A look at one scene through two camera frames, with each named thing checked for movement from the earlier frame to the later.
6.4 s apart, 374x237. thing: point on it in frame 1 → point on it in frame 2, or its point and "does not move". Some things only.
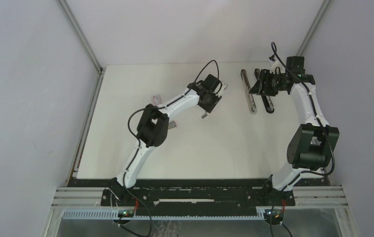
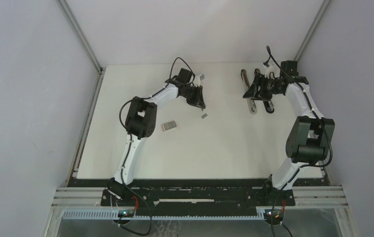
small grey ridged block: [172, 124] does not move
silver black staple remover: [249, 96] does not move
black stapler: [266, 99] does not move
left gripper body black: [211, 102] → [191, 95]
